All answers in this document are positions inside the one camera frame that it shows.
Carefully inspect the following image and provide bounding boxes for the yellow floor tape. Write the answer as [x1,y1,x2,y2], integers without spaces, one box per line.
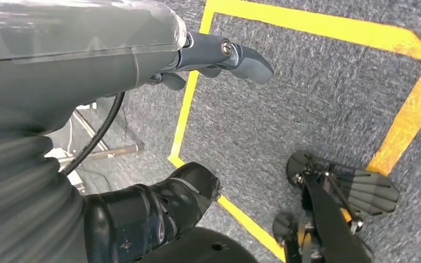
[167,0,421,262]

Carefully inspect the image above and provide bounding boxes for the stainless steel workbench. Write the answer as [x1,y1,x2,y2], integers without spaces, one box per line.
[56,108,140,164]

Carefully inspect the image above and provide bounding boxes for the black robot leg cover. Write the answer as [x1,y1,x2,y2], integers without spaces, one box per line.
[138,227,259,263]

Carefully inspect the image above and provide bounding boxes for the black left wrist camera cable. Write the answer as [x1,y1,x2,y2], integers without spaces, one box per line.
[60,92,126,176]

